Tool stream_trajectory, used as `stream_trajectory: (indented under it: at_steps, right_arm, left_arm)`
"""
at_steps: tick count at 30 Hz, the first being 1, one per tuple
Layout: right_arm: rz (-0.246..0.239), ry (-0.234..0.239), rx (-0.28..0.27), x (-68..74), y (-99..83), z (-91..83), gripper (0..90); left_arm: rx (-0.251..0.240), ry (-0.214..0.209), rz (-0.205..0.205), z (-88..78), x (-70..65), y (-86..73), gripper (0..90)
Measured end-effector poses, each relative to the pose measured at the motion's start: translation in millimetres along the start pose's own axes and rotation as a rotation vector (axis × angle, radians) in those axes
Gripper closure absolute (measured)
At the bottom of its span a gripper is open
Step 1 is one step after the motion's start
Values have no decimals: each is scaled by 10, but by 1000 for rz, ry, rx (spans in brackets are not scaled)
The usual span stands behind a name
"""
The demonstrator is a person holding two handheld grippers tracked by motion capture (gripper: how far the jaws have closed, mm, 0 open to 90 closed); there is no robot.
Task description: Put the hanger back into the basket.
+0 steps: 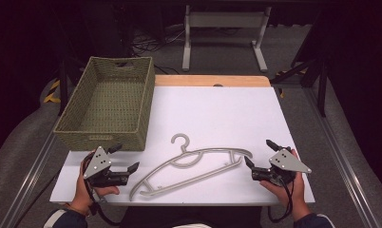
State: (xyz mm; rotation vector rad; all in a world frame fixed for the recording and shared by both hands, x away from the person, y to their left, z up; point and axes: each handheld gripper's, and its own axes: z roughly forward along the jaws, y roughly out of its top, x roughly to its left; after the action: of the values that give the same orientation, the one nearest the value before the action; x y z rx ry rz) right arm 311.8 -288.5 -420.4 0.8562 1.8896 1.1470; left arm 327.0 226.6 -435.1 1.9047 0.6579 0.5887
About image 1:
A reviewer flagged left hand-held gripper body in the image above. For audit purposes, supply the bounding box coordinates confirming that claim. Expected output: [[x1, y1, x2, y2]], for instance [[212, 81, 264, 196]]
[[83, 145, 130, 188]]

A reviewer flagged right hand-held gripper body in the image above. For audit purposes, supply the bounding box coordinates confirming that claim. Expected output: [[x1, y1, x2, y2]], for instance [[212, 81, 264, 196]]
[[251, 147, 313, 187]]

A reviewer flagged green woven basket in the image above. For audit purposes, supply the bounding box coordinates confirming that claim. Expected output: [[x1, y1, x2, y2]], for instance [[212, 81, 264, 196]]
[[53, 56, 156, 152]]

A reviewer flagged grey plastic clothes hanger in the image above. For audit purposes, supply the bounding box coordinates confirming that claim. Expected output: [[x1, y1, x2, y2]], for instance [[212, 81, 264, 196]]
[[128, 133, 254, 202]]

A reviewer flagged person's right hand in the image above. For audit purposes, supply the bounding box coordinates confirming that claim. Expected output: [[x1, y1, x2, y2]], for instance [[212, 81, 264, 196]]
[[260, 148, 311, 222]]

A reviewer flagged person's left hand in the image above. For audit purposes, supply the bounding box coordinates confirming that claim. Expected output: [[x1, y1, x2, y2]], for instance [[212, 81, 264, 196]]
[[68, 159, 121, 217]]

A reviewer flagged yellow black floor tape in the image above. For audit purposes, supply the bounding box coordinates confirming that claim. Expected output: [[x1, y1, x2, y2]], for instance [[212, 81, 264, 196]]
[[43, 79, 62, 105], [275, 68, 308, 99]]

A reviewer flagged white table mat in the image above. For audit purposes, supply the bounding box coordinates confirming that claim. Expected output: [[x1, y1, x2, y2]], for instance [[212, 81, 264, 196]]
[[49, 85, 316, 207]]

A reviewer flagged person's dark lap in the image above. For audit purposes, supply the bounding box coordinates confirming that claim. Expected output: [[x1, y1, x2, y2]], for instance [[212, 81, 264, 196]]
[[119, 205, 263, 228]]

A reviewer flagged black metal stand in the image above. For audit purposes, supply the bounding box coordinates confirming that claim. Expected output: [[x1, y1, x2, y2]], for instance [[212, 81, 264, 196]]
[[56, 58, 70, 117], [269, 55, 329, 119]]

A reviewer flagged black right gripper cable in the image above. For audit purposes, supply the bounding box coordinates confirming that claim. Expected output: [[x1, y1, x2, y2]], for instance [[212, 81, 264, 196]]
[[267, 179, 296, 224]]

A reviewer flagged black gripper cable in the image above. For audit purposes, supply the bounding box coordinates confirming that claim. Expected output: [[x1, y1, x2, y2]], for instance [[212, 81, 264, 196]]
[[267, 179, 296, 224], [84, 151, 121, 227]]

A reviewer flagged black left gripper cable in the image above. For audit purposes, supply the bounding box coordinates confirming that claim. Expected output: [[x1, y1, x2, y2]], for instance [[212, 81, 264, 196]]
[[84, 151, 121, 227]]

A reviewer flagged metal floor rail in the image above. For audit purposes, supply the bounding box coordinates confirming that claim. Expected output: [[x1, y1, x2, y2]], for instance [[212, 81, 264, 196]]
[[304, 86, 382, 228], [0, 127, 61, 228]]

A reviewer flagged bundle of floor cables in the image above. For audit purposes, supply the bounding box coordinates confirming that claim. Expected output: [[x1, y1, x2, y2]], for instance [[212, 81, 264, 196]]
[[131, 27, 187, 57]]

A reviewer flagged white metal table frame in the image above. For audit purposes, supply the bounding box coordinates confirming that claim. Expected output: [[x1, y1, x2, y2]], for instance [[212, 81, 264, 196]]
[[181, 4, 273, 73]]

